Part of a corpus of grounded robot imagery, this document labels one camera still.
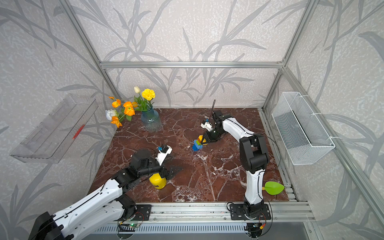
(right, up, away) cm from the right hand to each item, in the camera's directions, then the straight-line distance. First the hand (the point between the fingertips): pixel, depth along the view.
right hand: (203, 141), depth 92 cm
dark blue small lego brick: (-6, -5, +2) cm, 8 cm away
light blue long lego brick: (-3, -3, 0) cm, 5 cm away
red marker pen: (-58, +7, -24) cm, 63 cm away
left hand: (-14, -9, -17) cm, 24 cm away
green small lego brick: (-3, -1, 0) cm, 4 cm away
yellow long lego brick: (-2, +2, -1) cm, 3 cm away
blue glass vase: (-35, +13, +7) cm, 38 cm away
